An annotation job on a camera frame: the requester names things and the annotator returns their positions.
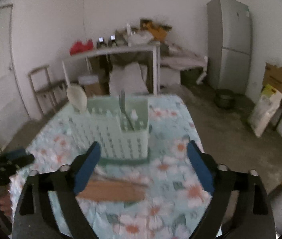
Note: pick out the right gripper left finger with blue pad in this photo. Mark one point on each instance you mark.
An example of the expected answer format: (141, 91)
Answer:
(83, 166)

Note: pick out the black device right on table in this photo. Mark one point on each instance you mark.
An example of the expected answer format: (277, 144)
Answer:
(112, 41)

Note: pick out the red plastic bag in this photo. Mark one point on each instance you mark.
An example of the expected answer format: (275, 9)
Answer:
(80, 47)

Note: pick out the white metal table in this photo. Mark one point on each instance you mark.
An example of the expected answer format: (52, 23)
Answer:
(122, 54)

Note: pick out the wooden chair dark seat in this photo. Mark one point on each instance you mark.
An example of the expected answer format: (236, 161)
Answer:
(47, 90)

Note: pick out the white door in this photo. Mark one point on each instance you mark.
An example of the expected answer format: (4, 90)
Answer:
(13, 113)

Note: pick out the white plastic bag on table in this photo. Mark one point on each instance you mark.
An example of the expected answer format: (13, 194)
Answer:
(140, 38)

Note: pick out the silver refrigerator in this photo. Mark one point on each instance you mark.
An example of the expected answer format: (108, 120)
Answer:
(229, 45)

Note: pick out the black device left on table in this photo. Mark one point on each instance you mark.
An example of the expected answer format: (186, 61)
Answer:
(101, 43)

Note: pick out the black device on table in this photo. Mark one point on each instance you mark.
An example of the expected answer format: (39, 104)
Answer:
(112, 41)
(101, 43)

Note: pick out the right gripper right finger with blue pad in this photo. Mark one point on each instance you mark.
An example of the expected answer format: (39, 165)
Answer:
(203, 165)

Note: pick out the metal spoon in holder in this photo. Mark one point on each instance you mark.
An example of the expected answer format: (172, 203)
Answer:
(122, 104)

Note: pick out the floral tablecloth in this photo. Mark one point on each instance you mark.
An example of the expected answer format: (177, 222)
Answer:
(175, 200)

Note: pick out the wooden chopsticks bundle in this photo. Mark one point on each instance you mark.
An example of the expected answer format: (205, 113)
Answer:
(106, 189)

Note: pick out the dark round pot on floor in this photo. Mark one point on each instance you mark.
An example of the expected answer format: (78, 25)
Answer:
(224, 99)

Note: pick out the person hand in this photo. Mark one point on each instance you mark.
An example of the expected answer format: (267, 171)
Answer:
(6, 205)

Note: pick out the cardboard box under table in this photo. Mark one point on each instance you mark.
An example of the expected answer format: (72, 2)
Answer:
(92, 85)

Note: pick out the orange bag on table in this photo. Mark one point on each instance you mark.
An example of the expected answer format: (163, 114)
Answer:
(159, 31)

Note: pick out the white yellow sack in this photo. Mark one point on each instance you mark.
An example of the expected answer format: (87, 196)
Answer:
(264, 110)

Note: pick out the green plastic utensil holder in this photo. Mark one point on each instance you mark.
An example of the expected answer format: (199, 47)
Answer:
(104, 123)

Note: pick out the pink covered low bench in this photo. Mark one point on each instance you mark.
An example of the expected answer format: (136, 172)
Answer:
(178, 58)

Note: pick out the white sack under table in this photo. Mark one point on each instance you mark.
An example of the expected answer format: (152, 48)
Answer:
(131, 78)

